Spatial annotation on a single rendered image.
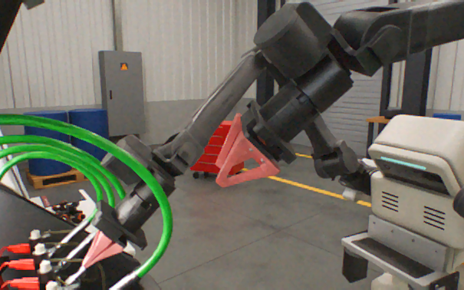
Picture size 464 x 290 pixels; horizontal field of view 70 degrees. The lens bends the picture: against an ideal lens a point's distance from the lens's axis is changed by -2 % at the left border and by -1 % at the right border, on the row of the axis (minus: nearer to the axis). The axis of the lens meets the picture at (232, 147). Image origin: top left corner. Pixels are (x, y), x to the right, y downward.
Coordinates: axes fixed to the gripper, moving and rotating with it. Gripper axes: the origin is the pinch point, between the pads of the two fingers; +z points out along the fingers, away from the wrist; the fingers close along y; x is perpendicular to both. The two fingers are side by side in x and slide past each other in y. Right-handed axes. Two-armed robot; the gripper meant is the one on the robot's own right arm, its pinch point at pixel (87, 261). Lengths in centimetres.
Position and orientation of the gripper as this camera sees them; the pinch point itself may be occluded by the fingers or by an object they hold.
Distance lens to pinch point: 65.7
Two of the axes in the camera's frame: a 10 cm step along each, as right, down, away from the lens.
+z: -6.6, 7.4, -1.2
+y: -6.5, -6.5, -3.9
